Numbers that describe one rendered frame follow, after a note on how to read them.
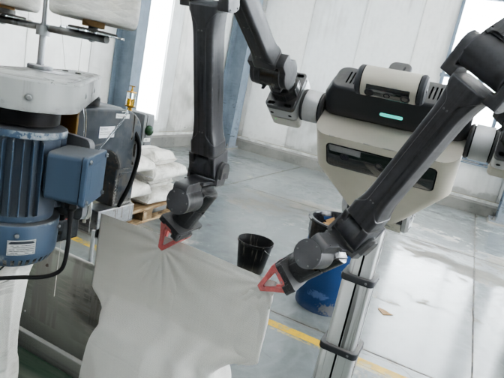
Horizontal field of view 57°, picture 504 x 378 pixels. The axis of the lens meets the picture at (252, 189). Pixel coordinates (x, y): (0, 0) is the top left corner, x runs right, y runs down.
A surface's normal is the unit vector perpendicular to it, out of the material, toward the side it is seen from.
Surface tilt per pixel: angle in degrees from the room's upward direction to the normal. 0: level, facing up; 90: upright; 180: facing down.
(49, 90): 91
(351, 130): 40
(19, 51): 90
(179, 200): 89
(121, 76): 90
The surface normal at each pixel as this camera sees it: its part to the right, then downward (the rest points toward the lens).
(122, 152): 0.88, 0.27
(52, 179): -0.04, 0.22
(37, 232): 0.76, 0.31
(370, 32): -0.44, 0.12
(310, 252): -0.55, -0.13
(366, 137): -0.13, -0.65
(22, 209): 0.51, 0.29
